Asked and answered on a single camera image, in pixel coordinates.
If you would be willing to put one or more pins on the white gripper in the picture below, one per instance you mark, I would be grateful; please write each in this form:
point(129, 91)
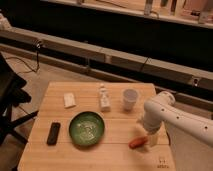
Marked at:
point(152, 139)

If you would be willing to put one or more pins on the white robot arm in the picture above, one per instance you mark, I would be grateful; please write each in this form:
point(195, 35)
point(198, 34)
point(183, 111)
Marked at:
point(160, 108)

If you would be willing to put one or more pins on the green ceramic bowl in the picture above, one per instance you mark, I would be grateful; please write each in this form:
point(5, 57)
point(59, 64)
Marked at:
point(86, 129)

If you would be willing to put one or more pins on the white paper cup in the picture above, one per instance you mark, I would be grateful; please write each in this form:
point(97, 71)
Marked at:
point(130, 97)

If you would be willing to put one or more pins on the white figurine bottle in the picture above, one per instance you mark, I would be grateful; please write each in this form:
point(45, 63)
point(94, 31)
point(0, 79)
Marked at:
point(104, 99)

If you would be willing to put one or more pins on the white rectangular block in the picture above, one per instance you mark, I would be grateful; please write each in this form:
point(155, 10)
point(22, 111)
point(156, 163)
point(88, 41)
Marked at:
point(69, 100)

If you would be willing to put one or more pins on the black remote control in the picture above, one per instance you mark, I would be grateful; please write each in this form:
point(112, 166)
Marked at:
point(53, 133)

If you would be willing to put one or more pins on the black office chair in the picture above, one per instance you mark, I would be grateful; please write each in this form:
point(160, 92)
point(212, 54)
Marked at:
point(11, 95)

